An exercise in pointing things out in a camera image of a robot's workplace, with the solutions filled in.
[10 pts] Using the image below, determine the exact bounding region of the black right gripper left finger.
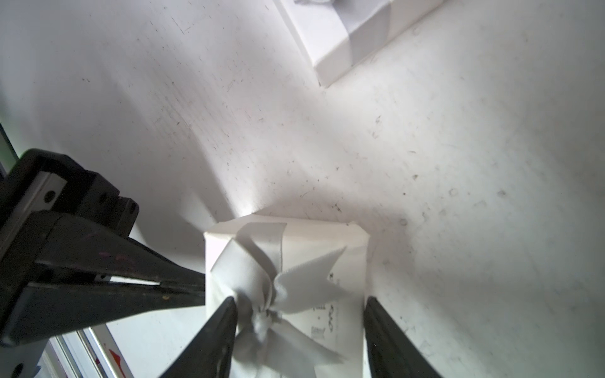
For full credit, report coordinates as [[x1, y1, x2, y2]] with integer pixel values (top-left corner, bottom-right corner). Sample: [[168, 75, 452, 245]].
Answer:
[[161, 297, 238, 378]]

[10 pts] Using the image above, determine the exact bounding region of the white gift box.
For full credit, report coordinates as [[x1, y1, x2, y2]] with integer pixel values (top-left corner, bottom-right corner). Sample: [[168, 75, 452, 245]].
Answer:
[[275, 0, 443, 88], [204, 215, 370, 377]]

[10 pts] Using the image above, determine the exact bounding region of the aluminium mounting rail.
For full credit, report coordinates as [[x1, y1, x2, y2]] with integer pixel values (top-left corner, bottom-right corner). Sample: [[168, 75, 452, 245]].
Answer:
[[36, 324, 133, 378]]

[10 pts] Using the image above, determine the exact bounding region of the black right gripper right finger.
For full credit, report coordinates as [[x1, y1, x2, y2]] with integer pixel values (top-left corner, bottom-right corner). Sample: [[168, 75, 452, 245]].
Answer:
[[363, 296, 442, 378]]

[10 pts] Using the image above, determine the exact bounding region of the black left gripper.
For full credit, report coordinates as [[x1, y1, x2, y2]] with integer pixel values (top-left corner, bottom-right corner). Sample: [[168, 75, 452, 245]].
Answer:
[[1, 149, 206, 347]]

